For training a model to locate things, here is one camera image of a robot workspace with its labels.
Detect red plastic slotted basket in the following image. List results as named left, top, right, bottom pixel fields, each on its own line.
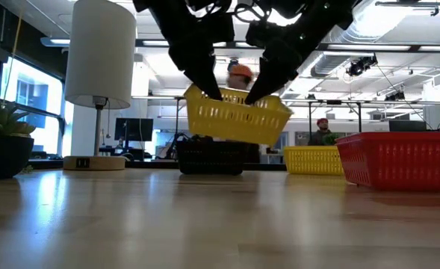
left=335, top=131, right=440, bottom=140
left=335, top=136, right=440, bottom=193

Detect silver ventilation duct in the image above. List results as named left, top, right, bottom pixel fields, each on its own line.
left=311, top=52, right=350, bottom=78

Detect black aluminium table frame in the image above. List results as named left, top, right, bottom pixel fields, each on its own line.
left=28, top=158, right=288, bottom=172

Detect black ceiling rail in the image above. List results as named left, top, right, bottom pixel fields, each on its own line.
left=374, top=1, right=440, bottom=16

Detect white lamp with wooden base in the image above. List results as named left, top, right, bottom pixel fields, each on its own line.
left=63, top=0, right=137, bottom=172

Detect black flat screen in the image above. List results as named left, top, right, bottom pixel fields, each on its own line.
left=388, top=119, right=428, bottom=133

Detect person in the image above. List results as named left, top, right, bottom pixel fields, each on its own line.
left=225, top=62, right=256, bottom=91
left=307, top=117, right=341, bottom=147

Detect black ceiling spotlight cluster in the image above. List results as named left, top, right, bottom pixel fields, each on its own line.
left=345, top=55, right=378, bottom=78

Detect potted green succulent plant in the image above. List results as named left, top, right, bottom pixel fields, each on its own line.
left=0, top=97, right=37, bottom=181

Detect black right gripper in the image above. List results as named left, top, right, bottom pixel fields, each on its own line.
left=244, top=0, right=331, bottom=106

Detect yellow plastic slotted basket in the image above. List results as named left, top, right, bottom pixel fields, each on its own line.
left=284, top=148, right=344, bottom=176
left=183, top=84, right=294, bottom=146
left=283, top=145, right=343, bottom=152

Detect black computer monitor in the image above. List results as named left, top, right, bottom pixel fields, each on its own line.
left=114, top=117, right=155, bottom=143

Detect black plastic slotted basket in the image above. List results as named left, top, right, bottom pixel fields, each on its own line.
left=177, top=134, right=247, bottom=145
left=176, top=140, right=249, bottom=176

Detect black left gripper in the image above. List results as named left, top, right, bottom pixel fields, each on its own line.
left=148, top=0, right=236, bottom=102

